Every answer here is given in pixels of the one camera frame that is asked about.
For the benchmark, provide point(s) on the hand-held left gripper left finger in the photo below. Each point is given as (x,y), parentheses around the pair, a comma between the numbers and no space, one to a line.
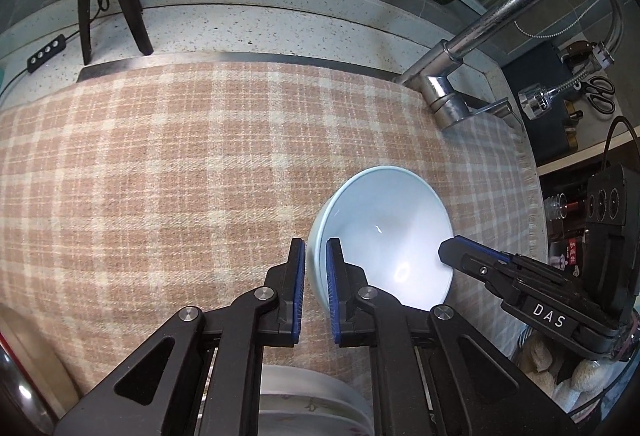
(299,291)

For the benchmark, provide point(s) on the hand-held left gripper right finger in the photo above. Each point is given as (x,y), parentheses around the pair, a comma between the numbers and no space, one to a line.
(331,296)

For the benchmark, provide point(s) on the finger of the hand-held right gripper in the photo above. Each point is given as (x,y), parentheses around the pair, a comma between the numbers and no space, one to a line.
(475,261)

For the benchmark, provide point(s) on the light blue bowl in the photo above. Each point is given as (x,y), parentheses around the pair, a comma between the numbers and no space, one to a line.
(390,236)

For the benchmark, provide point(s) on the plain white plate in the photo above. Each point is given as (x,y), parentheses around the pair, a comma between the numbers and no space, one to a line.
(310,378)

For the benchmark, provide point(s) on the leaf pattern white plate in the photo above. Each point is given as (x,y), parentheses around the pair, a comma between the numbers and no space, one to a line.
(310,416)

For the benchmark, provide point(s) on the person's right hand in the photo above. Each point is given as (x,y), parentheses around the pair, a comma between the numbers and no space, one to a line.
(565,376)

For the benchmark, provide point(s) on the chrome sprayer head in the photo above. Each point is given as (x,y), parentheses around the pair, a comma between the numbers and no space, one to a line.
(537,98)

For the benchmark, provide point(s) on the plaid cloth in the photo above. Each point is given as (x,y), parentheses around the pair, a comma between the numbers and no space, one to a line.
(150,166)

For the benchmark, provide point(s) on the black scissors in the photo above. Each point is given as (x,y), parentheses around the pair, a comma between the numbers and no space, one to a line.
(600,93)

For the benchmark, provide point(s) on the chrome faucet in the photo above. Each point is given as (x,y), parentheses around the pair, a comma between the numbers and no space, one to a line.
(500,26)

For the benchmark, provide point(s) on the large stainless steel bowl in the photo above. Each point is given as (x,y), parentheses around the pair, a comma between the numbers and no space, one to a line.
(35,356)

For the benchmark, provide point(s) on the red stainless steel bowl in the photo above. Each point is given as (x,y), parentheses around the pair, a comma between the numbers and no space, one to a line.
(15,396)

